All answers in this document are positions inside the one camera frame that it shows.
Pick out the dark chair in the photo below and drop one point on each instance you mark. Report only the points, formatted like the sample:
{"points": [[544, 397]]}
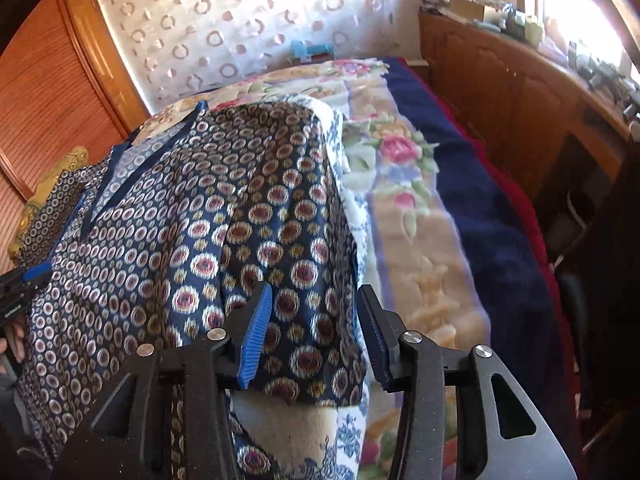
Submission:
{"points": [[610, 270]]}

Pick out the sheer circle-patterned curtain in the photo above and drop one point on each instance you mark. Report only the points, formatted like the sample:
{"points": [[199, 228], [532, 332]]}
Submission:
{"points": [[250, 20]]}

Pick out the low wooden cabinet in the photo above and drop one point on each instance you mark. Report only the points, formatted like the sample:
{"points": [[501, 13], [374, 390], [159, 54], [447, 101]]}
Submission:
{"points": [[500, 85]]}

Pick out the pale green jar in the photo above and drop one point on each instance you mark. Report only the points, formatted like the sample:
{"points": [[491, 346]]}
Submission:
{"points": [[532, 31]]}

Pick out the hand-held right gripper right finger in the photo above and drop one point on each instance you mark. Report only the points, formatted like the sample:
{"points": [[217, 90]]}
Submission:
{"points": [[372, 330]]}

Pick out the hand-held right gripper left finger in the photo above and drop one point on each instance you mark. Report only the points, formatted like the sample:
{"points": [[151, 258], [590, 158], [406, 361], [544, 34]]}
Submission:
{"points": [[255, 335]]}

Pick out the person's left hand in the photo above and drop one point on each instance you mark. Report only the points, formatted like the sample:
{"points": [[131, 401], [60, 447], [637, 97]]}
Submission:
{"points": [[12, 345]]}

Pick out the open cardboard box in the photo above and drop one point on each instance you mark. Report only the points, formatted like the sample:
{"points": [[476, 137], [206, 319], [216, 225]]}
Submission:
{"points": [[472, 9]]}

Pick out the wooden slatted wardrobe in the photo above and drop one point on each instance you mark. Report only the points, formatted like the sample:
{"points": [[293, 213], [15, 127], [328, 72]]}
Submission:
{"points": [[50, 85]]}

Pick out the navy blue blanket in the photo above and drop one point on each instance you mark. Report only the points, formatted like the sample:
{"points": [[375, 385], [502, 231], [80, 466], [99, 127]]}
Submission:
{"points": [[480, 200]]}

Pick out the blue floral white sheet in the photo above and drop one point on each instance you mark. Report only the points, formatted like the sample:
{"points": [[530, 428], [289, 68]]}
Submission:
{"points": [[350, 220]]}

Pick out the small blue box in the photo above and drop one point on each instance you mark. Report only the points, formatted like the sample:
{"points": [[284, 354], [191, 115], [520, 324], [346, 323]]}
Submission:
{"points": [[310, 51]]}

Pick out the pink rose floral blanket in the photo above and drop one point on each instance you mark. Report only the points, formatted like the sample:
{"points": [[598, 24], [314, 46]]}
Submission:
{"points": [[415, 240]]}

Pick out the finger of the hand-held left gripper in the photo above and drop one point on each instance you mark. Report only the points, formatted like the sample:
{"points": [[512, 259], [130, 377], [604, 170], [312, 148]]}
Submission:
{"points": [[37, 272]]}

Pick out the navy circle-patterned garment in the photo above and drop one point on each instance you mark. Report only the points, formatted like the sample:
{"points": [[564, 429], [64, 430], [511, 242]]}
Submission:
{"points": [[200, 220]]}

